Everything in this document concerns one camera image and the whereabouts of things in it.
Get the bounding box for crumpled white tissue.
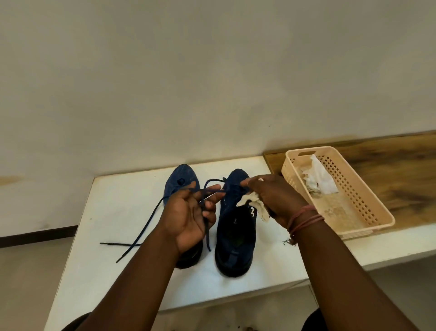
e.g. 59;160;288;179
299;154;340;196

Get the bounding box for beige plastic perforated basket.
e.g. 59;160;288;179
281;146;396;240

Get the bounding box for person's right forearm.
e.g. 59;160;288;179
290;218;420;331

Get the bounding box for person's left leg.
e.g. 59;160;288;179
61;312;92;331

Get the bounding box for dark blue sneaker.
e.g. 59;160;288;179
214;168;258;278
163;164;205;270

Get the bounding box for dark blue shoelace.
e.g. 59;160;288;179
99;177;227;264

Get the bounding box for person's right hand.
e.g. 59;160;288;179
240;174;310;230

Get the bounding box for dark skirting board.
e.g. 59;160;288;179
0;225;78;249

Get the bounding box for person's right leg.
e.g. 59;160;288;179
301;308;328;331

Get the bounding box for white cleaning cloth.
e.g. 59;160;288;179
236;178;270;223

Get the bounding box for person's left forearm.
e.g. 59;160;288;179
76;226;181;331

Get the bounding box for red thread wrist bracelet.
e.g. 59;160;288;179
282;205;326;247

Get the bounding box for scattered beige dirt crumbs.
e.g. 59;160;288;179
322;199;363;231

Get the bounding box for person's leg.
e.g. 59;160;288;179
301;308;328;331
61;312;92;331

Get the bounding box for person's left hand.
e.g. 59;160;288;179
157;181;225;255

